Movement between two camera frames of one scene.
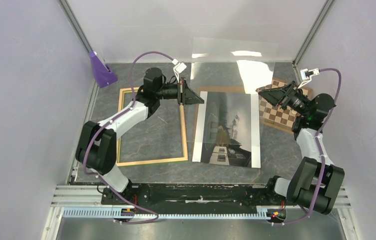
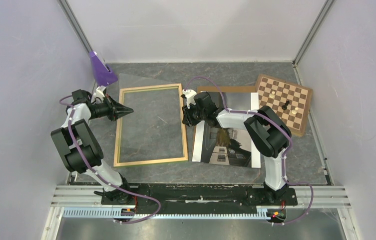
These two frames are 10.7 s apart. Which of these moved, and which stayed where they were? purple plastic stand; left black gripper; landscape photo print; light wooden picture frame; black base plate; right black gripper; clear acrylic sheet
Moved: left black gripper; right black gripper; clear acrylic sheet
Stayed: purple plastic stand; light wooden picture frame; black base plate; landscape photo print
